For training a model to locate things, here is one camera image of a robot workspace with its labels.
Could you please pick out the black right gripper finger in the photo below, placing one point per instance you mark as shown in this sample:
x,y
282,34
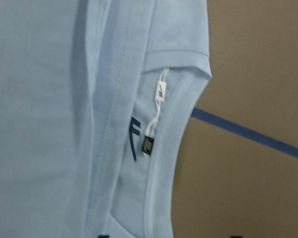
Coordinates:
x,y
103,236

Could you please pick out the light blue t-shirt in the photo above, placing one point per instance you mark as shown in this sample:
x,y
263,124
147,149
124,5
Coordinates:
x,y
94,98

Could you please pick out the blue tape line crosswise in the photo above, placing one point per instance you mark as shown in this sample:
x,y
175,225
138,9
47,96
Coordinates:
x,y
244,132

